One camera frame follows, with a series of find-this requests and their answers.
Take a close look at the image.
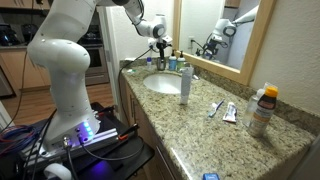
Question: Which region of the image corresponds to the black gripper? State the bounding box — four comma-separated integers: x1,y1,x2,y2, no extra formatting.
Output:
156,41,167,68

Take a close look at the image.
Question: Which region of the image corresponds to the metal cup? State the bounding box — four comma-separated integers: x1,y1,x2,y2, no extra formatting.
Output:
156,58,166,71

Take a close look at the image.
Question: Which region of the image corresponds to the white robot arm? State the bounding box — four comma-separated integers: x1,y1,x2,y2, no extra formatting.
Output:
27,0,166,151

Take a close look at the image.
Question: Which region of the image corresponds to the white oval sink basin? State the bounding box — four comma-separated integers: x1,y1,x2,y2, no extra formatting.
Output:
143,74,181,94

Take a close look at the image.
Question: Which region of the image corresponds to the blue soap pump bottle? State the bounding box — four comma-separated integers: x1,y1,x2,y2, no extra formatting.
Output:
169,51,177,71

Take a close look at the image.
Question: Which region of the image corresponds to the small blue-capped bottle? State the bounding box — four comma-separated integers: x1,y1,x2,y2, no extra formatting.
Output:
147,57,152,70

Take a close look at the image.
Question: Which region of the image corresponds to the green soap pump bottle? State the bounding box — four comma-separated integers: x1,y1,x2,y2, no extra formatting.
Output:
176,51,185,72

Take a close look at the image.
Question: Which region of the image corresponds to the chrome faucet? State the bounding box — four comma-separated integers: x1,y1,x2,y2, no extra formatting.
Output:
178,63,199,80

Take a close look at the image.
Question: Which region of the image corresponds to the white electric toothbrush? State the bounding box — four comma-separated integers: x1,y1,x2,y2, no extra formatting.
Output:
180,74,192,105

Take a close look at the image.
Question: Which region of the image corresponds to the contact lens case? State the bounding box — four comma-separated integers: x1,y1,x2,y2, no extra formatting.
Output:
127,69,136,73

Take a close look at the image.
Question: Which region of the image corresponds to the wood framed mirror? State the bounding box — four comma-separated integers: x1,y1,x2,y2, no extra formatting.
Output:
173,0,276,85

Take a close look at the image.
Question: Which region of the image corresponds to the kitchen oven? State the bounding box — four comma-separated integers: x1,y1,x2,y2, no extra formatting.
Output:
78,12,109,85

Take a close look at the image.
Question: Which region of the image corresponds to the blue manual toothbrush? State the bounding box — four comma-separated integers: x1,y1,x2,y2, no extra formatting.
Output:
208,99,224,118

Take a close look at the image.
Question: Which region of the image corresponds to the toothpaste tube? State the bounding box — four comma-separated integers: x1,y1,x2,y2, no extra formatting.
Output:
223,102,237,123

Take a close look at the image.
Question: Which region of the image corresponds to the black robot cart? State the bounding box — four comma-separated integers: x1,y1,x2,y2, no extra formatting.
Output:
0,101,156,180

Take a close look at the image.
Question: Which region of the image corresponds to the clear plastic bottle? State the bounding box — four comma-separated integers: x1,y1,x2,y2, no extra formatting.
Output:
242,82,271,127

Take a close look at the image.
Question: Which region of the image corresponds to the wooden vanity cabinet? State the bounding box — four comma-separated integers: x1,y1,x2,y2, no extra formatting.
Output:
120,75,183,180

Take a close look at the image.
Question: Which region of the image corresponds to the orange-capped spray can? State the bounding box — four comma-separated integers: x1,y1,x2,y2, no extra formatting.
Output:
248,86,278,137

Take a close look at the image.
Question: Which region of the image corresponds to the small blue box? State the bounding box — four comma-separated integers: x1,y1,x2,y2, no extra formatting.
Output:
202,173,220,180

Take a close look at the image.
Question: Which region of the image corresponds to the black power cable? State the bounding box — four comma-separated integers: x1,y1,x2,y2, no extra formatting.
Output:
117,46,154,118

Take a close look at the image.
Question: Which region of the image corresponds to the bundle of coloured cables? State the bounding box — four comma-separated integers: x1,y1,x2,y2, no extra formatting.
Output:
0,124,40,158

